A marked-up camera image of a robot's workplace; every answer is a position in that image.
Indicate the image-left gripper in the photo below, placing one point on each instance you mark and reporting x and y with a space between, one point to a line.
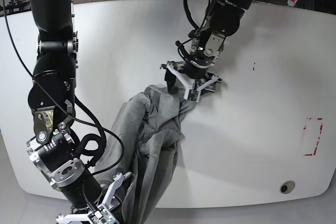
109 202

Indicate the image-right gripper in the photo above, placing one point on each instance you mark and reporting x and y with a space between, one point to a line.
190 77

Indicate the grey T-shirt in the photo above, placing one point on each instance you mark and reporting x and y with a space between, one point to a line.
149 126

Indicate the black robot arm image-left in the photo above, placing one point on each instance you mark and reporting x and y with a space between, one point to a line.
69 138

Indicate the red tape rectangle marking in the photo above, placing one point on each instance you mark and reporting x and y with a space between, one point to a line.
311 136

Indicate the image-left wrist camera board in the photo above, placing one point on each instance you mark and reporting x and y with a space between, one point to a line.
103 217

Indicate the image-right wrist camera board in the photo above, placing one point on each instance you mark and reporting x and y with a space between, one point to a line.
193 95

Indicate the right table cable grommet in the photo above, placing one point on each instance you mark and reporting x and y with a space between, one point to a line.
287 187

